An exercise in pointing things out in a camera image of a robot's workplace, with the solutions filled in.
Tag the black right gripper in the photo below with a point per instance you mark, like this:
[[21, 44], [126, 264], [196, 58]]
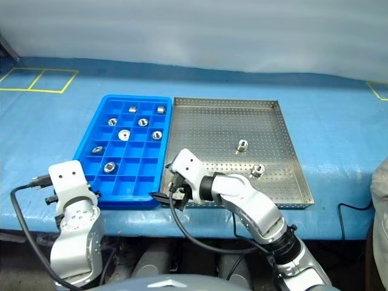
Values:
[[188, 197]]

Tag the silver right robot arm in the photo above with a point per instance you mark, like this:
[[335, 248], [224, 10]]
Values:
[[257, 209]]

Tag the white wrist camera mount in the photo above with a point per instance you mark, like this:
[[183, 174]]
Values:
[[188, 162], [68, 179]]

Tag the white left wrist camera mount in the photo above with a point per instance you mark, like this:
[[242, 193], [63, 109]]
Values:
[[68, 179]]

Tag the blue plastic table cover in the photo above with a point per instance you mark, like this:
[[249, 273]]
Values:
[[327, 136]]

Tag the metal roller with flange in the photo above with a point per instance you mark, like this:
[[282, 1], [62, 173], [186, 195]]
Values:
[[242, 146], [258, 170]]

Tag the dark grey rounded shape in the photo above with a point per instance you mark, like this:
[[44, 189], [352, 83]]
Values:
[[154, 260], [235, 269]]

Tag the grey robot torso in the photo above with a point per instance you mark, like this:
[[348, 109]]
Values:
[[169, 285]]

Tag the person in beige jacket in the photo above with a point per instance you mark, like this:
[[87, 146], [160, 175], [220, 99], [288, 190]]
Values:
[[380, 194]]

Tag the metal roller with centre hole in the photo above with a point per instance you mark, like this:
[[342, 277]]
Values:
[[156, 135], [112, 122], [109, 167], [97, 149], [143, 122]]

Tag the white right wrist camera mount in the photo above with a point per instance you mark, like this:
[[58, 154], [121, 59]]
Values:
[[188, 162]]

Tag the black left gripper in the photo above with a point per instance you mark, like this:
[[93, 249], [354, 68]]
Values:
[[94, 192]]

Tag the yellow tape corner marking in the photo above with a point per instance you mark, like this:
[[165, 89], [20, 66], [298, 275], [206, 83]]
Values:
[[377, 91]]

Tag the wide flat metal roller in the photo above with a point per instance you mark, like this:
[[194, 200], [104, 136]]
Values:
[[124, 134]]

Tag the perforated steel tray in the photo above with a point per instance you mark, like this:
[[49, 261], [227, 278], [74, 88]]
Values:
[[212, 127]]

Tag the blue plastic compartment tray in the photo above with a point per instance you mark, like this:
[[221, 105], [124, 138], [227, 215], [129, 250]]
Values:
[[127, 188]]

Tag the dark metal frame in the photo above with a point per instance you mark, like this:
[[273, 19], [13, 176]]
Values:
[[9, 50]]

